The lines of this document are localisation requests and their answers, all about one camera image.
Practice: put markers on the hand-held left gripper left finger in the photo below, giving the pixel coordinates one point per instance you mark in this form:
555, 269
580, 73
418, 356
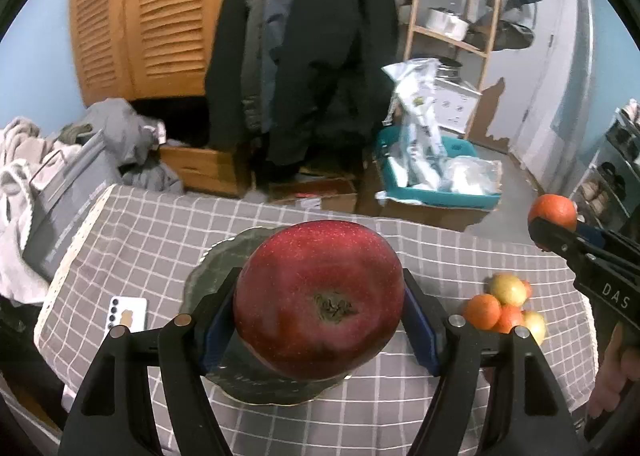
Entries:
217, 336

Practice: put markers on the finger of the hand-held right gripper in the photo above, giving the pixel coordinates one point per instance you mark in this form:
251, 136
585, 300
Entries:
552, 238
590, 235

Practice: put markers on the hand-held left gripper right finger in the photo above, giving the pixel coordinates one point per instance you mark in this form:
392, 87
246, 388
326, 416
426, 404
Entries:
422, 336

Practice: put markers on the large orange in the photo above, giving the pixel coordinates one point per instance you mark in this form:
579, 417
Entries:
552, 208

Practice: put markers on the small mandarin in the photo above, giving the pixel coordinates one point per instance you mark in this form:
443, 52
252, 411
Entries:
510, 318
481, 310

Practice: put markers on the green leaf-shaped plate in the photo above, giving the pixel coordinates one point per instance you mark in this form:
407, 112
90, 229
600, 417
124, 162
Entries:
210, 271

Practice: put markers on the yellow-green apple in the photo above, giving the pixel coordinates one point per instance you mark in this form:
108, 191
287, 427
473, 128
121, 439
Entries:
506, 288

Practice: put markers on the large red apple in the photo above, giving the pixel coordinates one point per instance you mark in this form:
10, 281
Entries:
310, 276

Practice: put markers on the person's right hand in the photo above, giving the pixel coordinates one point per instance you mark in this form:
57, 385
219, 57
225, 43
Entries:
607, 386

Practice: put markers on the yellow-red apple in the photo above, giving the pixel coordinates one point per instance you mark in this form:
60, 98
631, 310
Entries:
535, 325

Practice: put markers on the white smartphone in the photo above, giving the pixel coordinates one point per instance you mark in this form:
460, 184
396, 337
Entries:
127, 313

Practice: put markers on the shoe rack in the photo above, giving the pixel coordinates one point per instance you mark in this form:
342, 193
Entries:
620, 136

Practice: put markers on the clear plastic bag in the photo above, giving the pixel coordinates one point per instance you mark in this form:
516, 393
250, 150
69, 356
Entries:
470, 176

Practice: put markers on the grey checked tablecloth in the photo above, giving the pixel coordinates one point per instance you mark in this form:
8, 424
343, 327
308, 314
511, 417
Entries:
150, 246

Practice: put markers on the teal plastic basket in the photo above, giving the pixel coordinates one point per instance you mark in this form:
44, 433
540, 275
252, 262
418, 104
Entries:
430, 196

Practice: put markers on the white patterned cabinet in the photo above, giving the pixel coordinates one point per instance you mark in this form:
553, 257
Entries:
455, 108

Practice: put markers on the small cardboard box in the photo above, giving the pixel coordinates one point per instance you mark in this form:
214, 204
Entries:
330, 198

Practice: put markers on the wooden drawer box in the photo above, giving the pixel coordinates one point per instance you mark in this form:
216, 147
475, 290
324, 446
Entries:
200, 166

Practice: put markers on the white printed plastic bag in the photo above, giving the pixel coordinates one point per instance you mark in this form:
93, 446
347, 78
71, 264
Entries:
417, 106

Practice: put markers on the steel pot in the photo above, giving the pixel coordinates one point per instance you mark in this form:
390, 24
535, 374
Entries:
449, 70

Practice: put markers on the grey storage bag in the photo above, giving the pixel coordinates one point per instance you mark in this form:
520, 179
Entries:
65, 201

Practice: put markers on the dark hanging clothes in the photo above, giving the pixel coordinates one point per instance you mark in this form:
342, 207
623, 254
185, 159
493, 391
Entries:
517, 21

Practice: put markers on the wooden shelf rack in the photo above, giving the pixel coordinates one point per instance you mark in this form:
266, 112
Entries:
450, 42

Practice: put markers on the grey crumpled clothes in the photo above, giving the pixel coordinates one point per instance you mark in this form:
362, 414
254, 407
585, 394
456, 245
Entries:
120, 131

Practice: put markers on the white cooking pot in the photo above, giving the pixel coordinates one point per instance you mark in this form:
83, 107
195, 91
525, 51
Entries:
447, 23

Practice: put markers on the olive green cloth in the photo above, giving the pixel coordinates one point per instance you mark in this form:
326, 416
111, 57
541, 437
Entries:
77, 132

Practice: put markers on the beige towel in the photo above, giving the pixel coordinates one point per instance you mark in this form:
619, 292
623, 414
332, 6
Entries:
15, 186

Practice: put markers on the grey hanging jacket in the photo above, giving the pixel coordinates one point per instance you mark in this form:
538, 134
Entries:
260, 36

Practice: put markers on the black hanging coat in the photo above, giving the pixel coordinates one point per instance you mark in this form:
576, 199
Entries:
325, 36

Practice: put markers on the wooden louvered wardrobe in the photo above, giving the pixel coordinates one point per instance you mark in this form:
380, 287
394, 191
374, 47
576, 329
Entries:
150, 11

